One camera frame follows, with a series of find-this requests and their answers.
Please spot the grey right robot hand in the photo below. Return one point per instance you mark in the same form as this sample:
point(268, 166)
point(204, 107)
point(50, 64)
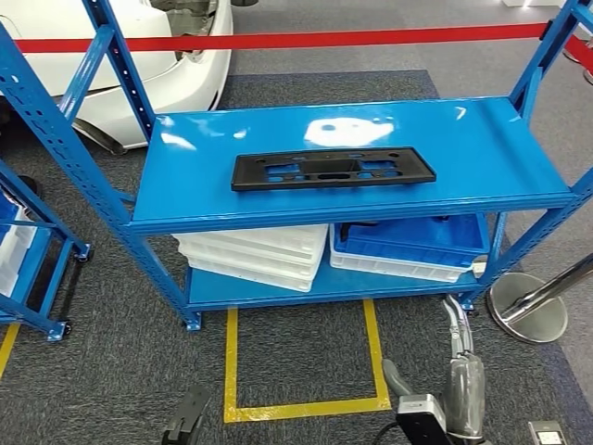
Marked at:
point(465, 393)

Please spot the black plastic plate bracket part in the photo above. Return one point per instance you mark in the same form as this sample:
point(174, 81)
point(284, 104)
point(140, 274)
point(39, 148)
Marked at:
point(245, 169)

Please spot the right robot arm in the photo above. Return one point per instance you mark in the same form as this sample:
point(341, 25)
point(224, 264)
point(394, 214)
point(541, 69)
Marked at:
point(477, 442)

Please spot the large blue metal shelf rack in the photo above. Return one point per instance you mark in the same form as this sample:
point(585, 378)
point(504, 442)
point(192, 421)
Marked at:
point(416, 141)

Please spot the small blue metal shelf rack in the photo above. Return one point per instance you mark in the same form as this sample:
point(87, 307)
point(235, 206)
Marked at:
point(58, 276)

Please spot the silver floor outlet box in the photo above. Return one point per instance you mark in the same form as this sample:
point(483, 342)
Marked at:
point(548, 435)

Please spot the white floor socket box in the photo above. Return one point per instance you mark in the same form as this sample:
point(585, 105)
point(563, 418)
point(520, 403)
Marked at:
point(479, 268)

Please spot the yellow floor tape outline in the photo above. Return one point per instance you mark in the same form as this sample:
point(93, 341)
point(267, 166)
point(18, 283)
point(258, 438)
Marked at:
point(8, 347)
point(230, 368)

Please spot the red barrier belt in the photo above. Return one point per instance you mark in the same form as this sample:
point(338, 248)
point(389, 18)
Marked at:
point(579, 52)
point(324, 40)

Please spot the white car body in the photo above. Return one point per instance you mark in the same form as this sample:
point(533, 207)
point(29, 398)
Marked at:
point(195, 86)

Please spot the black round stand base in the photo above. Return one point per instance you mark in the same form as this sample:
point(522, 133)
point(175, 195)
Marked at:
point(244, 2)

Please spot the white plastic bin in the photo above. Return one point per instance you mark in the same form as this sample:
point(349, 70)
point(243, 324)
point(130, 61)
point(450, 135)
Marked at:
point(13, 258)

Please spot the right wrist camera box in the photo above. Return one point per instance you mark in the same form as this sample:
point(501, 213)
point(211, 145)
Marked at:
point(422, 420)

